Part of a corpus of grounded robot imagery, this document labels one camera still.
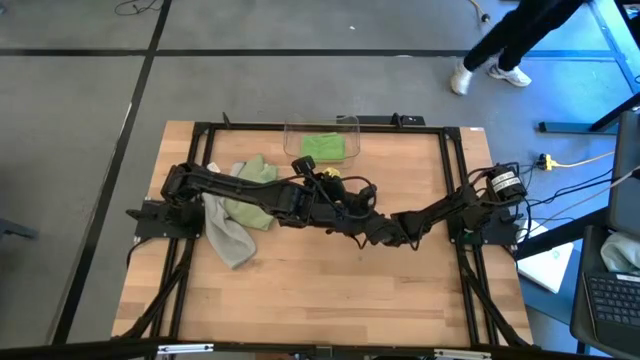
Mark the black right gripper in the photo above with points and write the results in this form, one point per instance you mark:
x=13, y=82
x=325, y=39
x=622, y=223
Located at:
x=365, y=200

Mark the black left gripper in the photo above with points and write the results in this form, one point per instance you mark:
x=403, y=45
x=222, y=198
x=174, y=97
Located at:
x=325, y=210

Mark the yellow microfiber towel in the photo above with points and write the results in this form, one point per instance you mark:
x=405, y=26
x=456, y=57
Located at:
x=331, y=173

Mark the bright green microfiber towel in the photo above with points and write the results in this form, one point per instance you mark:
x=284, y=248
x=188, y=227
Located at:
x=324, y=147

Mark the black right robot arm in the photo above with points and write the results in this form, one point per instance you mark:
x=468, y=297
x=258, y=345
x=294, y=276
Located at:
x=450, y=210

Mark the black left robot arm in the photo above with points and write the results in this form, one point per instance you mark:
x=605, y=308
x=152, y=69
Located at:
x=240, y=190

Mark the pale green microfiber towel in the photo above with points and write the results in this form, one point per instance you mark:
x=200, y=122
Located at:
x=250, y=212

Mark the grey microfiber towel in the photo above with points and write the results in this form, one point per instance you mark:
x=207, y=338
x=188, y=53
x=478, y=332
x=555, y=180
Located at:
x=227, y=240

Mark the clear plastic bin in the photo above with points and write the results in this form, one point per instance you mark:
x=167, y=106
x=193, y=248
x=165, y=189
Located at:
x=350, y=130

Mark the black clamp bar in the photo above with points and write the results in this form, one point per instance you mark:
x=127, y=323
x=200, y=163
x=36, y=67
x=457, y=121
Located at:
x=380, y=120

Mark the white tape label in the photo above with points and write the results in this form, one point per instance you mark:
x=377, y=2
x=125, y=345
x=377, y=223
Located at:
x=477, y=129

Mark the white flat box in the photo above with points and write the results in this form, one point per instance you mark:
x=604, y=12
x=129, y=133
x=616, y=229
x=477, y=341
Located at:
x=547, y=270

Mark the black floor plug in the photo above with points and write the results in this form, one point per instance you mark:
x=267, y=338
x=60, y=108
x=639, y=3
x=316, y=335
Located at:
x=485, y=18

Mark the person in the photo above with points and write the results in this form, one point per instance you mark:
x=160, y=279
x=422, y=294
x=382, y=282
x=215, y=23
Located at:
x=520, y=35

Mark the grey flat panel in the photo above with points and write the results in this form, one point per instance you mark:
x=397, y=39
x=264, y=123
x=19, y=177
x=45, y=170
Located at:
x=625, y=190

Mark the pale crumpled cloth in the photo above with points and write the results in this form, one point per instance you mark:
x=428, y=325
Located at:
x=620, y=252

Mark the dark grey laptop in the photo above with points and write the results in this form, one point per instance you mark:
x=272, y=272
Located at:
x=615, y=300

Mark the black crossbar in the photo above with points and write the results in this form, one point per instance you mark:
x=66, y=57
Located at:
x=75, y=350

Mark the grey floor object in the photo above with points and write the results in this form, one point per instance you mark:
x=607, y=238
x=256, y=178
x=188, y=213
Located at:
x=15, y=230

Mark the black aluminium table frame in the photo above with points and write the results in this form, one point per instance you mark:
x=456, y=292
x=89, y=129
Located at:
x=250, y=126

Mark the silver metal bracket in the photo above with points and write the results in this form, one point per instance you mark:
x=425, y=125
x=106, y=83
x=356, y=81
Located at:
x=462, y=354
x=185, y=348

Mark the dark desk leg frame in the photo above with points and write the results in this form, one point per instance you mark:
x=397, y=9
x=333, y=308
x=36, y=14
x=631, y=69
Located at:
x=565, y=127

